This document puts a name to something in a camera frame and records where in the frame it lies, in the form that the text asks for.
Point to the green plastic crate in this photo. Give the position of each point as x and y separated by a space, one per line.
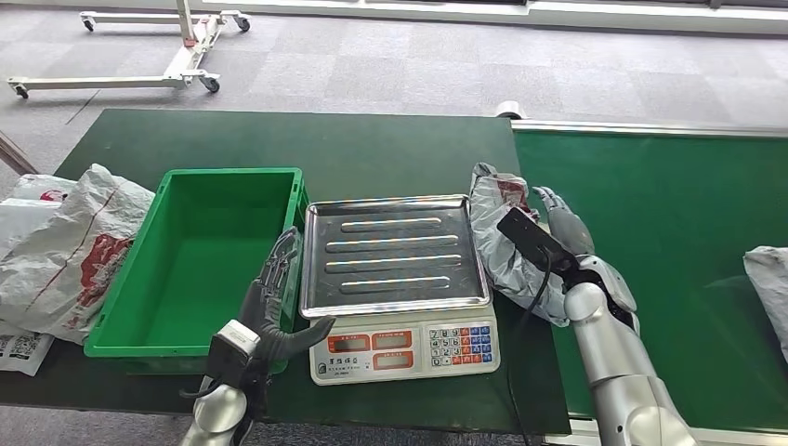
197 258

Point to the flat white QR-code package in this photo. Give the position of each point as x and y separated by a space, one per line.
18 354

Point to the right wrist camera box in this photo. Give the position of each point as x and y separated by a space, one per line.
535 243

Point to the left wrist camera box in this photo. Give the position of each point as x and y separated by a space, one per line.
231 363

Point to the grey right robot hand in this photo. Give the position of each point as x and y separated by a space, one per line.
569 234

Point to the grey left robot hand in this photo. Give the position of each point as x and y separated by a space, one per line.
265 314

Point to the steel scale tray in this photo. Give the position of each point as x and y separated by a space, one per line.
394 271

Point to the crumpled white red-print package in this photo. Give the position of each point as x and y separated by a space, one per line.
61 246

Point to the grey conveyor roller end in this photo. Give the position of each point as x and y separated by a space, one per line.
510 111

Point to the white wheeled stand frame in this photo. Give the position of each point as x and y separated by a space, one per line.
185 61

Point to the brown wooden bar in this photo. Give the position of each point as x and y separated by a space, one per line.
15 157

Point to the white electronic scale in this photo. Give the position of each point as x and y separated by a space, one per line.
400 357

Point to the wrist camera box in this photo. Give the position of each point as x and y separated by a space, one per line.
535 243
231 363

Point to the large grey red-print mailer package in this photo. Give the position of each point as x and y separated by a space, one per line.
769 289

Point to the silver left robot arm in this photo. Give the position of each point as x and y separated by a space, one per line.
215 412

